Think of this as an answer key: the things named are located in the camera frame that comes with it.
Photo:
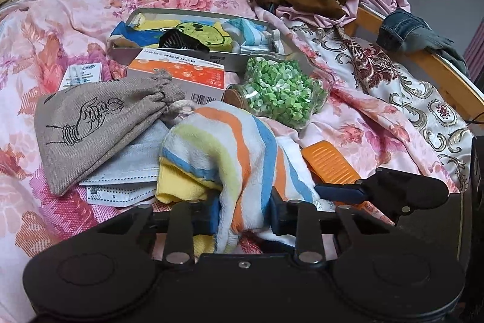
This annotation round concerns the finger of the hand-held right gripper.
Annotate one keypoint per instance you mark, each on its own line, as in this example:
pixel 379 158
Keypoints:
pixel 336 193

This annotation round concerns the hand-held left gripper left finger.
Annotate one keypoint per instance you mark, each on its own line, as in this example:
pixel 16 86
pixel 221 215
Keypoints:
pixel 212 217

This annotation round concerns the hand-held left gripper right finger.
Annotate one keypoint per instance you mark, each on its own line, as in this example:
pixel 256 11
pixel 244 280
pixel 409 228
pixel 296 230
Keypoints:
pixel 279 215

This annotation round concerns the yellow cloth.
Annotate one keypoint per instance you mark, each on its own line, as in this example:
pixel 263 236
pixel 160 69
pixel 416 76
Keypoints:
pixel 177 186

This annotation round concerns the striped fleece towel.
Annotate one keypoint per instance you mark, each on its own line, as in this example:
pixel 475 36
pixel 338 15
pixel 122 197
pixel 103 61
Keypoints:
pixel 227 141

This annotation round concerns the grey face mask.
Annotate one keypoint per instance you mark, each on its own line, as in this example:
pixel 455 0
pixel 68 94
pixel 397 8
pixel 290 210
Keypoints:
pixel 132 164

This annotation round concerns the black mask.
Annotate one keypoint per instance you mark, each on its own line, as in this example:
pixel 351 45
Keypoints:
pixel 174 39

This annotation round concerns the white blue knotted cloth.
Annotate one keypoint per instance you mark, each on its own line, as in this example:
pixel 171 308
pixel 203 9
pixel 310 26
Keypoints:
pixel 245 35

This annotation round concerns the grey storage box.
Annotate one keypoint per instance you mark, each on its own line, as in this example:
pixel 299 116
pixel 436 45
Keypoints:
pixel 121 56

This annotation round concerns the orange comb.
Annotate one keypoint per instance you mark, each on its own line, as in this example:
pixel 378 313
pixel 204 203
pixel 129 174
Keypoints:
pixel 329 164

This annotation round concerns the white mask packet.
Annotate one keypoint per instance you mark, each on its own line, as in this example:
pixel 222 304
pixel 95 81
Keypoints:
pixel 113 196

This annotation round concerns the glass jar of green stars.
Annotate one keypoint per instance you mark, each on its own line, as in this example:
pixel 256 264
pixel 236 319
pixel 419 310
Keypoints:
pixel 279 92

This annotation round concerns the orange medicine box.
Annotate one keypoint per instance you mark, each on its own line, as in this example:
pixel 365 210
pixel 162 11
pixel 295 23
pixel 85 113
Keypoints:
pixel 174 77

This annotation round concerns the grey green garment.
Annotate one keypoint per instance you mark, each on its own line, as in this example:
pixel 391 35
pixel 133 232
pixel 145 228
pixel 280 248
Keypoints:
pixel 450 54

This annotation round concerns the blue denim jeans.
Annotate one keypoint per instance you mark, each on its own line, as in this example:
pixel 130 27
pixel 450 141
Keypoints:
pixel 404 28

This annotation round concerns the cartoon print cloth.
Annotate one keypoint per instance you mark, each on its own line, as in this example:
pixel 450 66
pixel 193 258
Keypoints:
pixel 204 33

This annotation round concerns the small white carton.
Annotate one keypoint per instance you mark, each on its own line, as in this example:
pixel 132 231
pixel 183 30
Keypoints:
pixel 81 75

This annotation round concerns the pink floral bed sheet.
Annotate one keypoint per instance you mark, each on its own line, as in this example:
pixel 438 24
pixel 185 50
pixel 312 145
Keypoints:
pixel 56 28

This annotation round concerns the wooden bed frame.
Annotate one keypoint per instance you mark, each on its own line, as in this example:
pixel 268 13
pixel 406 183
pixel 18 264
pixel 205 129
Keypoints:
pixel 435 69

